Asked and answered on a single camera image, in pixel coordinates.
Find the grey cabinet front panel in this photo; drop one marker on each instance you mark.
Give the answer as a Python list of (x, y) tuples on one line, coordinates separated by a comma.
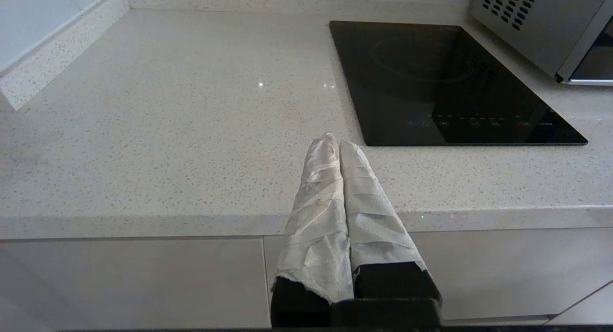
[(503, 269), (589, 310), (134, 284)]

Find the silver microwave oven body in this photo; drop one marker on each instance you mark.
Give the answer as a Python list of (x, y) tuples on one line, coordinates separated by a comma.
[(541, 25)]

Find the black glass induction cooktop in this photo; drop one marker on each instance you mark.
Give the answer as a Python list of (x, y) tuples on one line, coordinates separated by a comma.
[(431, 83)]

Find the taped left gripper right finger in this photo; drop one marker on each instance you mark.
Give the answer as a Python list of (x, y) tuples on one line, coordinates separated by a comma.
[(373, 226)]

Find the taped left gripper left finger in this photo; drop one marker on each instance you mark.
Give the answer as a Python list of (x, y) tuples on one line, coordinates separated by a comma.
[(316, 226)]

